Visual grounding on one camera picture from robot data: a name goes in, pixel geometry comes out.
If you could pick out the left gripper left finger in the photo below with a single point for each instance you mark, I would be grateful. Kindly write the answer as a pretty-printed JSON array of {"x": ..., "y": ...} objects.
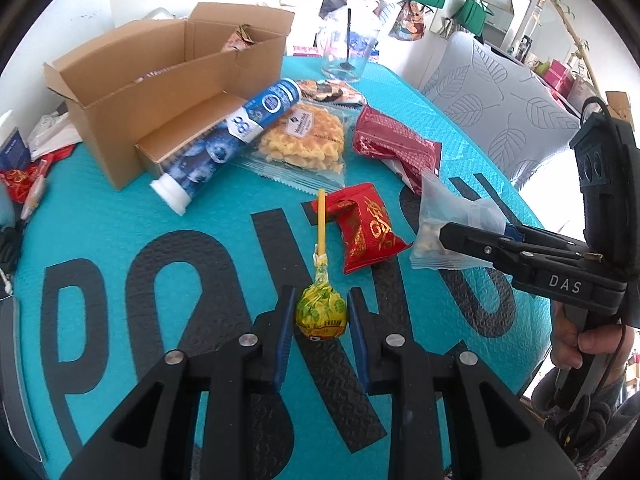
[{"x": 248, "y": 432}]

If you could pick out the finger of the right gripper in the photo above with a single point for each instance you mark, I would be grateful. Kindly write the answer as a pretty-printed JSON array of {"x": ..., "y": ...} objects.
[
  {"x": 498, "y": 250},
  {"x": 543, "y": 238}
]

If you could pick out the black spoon in cup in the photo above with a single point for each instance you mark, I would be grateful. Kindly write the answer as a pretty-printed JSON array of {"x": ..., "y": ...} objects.
[{"x": 346, "y": 64}]

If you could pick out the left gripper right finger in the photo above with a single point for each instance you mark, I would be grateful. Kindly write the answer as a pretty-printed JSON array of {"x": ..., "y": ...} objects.
[{"x": 449, "y": 411}]

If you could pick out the blue tablet tube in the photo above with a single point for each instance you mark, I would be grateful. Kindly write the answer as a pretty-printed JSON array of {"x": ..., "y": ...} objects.
[{"x": 221, "y": 143}]

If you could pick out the person's right hand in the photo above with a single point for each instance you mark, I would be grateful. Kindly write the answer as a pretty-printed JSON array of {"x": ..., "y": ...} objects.
[{"x": 568, "y": 346}]

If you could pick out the small red gold snack pack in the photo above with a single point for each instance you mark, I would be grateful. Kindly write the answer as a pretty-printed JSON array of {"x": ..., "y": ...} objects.
[{"x": 364, "y": 221}]

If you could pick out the brown patterned snack packet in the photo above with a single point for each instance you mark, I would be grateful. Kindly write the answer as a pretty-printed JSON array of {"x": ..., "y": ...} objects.
[{"x": 331, "y": 91}]

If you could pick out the teal printed table mat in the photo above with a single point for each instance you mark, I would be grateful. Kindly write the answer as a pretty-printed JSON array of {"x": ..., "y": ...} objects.
[{"x": 111, "y": 280}]

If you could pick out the grey leaf pattern cushion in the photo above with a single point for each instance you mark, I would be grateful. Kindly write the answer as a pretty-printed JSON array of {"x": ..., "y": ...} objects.
[{"x": 501, "y": 106}]

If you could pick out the yellow lollipop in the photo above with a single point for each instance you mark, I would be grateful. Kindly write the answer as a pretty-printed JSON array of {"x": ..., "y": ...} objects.
[{"x": 321, "y": 312}]

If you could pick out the waffle in clear bag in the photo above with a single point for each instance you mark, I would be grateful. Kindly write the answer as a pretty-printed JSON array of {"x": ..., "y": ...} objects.
[{"x": 305, "y": 149}]

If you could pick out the clear glass cup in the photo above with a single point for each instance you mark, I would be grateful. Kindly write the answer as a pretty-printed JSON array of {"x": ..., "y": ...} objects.
[{"x": 365, "y": 29}]

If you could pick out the brown cardboard box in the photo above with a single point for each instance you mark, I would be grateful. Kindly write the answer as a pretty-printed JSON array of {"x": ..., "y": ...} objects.
[{"x": 140, "y": 92}]

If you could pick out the large red snack bag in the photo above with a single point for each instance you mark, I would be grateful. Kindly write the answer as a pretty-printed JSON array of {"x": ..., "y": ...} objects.
[{"x": 408, "y": 155}]

